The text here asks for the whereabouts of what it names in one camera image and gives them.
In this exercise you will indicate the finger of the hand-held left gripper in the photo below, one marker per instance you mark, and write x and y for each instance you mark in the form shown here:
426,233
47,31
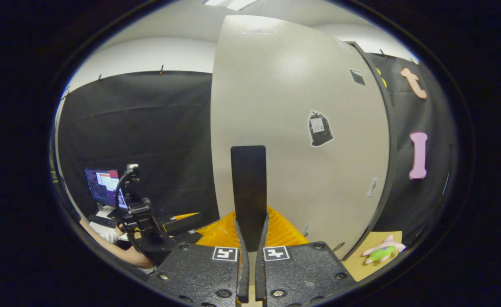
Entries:
186,222
188,236

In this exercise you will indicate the pink and green plush toy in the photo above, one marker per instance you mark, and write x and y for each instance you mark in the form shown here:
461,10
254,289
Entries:
380,252

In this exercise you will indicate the dark grey cabinet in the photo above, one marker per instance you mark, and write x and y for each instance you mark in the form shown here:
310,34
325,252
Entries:
393,140

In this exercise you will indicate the black keyboard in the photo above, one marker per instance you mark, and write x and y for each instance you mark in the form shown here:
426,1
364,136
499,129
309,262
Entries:
102,221

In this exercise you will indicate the computer monitor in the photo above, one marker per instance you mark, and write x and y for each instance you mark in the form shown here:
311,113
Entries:
103,187

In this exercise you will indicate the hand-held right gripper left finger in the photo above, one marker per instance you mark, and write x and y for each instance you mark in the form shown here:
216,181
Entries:
199,277

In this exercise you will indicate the black backdrop cloth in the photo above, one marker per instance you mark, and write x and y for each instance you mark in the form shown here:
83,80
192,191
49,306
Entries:
156,128

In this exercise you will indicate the beige cabinet door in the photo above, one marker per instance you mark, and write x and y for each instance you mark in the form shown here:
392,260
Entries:
284,85

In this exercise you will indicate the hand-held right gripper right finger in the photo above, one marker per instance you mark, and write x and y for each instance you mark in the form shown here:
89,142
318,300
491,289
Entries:
306,273

